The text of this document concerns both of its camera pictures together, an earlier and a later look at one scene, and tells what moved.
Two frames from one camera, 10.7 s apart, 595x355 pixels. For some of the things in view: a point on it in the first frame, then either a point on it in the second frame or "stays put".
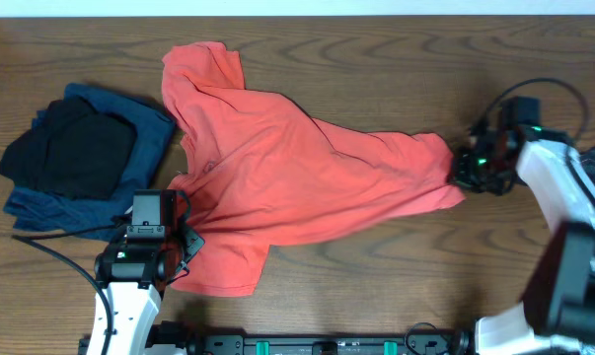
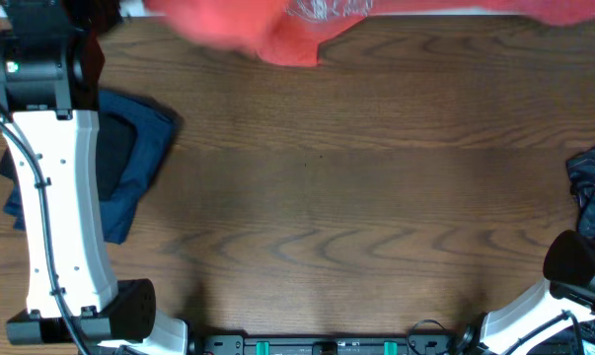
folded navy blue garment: (152, 125) stays put
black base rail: (317, 343) stays put
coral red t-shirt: (267, 173) to (296, 33)
